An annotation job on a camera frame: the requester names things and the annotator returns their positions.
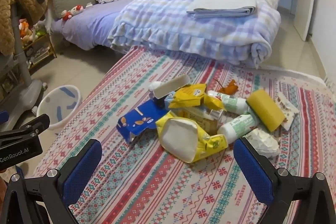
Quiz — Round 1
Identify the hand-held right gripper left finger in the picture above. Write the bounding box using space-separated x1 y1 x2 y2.
0 139 103 224

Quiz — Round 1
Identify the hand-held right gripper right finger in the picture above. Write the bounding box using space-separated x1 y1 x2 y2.
233 138 336 224

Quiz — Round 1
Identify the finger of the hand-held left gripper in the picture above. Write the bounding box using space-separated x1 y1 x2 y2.
0 114 50 142

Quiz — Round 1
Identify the white plastic bin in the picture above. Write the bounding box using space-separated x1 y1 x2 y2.
37 84 82 131

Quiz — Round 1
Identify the white tissue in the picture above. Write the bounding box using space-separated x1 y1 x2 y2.
243 128 281 159

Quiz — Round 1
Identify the yellow sponge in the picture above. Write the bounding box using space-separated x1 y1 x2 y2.
246 90 286 132

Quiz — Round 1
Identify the white nut snack wrapper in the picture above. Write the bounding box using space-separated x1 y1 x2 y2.
276 91 300 130

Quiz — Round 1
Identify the white bottle with green label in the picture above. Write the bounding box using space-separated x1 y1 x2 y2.
207 90 250 114
217 114 260 139

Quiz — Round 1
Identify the grey wheeled chair stand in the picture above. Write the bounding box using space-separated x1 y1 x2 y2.
0 1 49 132

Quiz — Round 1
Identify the wooden toy shelf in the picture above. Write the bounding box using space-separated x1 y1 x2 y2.
20 27 57 72

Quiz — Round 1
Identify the beige cardboard box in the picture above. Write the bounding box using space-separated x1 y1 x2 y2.
181 106 223 135

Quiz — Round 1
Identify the patterned woven blanket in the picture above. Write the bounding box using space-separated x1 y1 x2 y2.
31 46 336 224

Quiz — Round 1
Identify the yellow packet with white tray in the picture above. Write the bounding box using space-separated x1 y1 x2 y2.
156 111 228 163

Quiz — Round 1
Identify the orange peel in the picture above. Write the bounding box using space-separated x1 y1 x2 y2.
214 78 238 94

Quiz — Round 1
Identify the pile of plush toys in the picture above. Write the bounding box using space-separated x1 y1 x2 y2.
18 18 49 42

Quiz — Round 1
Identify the yellow snack bag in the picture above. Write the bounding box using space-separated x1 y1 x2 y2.
168 84 208 109

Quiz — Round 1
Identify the bed with purple sheet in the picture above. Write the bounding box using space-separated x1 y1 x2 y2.
49 0 281 69

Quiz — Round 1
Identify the red and white plush toy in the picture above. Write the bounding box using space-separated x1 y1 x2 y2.
61 5 84 21

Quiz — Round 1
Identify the brown teddy bear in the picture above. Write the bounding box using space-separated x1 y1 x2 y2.
0 0 49 55

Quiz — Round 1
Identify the plaid ruffled quilt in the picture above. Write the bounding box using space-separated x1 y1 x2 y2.
109 0 281 69

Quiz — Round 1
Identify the folded white and blue towel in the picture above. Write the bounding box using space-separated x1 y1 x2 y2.
186 0 258 18

